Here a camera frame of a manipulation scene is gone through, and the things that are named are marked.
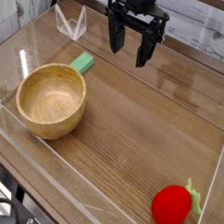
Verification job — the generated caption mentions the clear acrylic tray walls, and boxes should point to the clear acrylic tray walls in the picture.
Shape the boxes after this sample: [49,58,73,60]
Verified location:
[0,10,224,224]

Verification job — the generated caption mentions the green rectangular block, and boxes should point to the green rectangular block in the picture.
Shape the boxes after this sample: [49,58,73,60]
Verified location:
[69,51,94,74]

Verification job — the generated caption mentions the wooden bowl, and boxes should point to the wooden bowl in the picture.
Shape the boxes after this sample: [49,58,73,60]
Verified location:
[16,63,87,140]

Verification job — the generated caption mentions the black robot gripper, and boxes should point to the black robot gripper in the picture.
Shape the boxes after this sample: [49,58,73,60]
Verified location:
[107,0,169,68]

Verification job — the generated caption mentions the clear acrylic corner bracket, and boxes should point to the clear acrylic corner bracket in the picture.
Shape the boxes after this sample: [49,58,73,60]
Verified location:
[54,5,87,41]

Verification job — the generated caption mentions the red plush fruit green leaves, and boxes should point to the red plush fruit green leaves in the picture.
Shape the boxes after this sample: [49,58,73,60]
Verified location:
[151,178,202,224]

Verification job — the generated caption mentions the black table leg bracket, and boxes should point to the black table leg bracket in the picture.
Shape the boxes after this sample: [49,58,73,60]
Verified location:
[11,185,40,224]

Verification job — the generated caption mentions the black cable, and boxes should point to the black cable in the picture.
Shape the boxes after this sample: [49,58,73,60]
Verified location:
[0,197,21,224]

